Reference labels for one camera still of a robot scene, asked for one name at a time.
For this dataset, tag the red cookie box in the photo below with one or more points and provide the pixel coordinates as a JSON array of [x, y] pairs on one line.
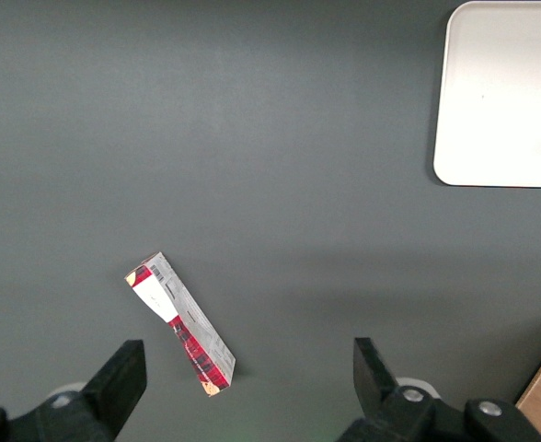
[[185, 322]]

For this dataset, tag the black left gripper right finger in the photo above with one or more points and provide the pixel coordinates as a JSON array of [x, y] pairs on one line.
[[376, 387]]

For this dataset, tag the white plastic tray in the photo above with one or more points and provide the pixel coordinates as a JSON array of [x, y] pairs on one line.
[[500, 92]]

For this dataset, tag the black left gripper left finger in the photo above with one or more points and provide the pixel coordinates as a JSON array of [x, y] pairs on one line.
[[109, 391]]

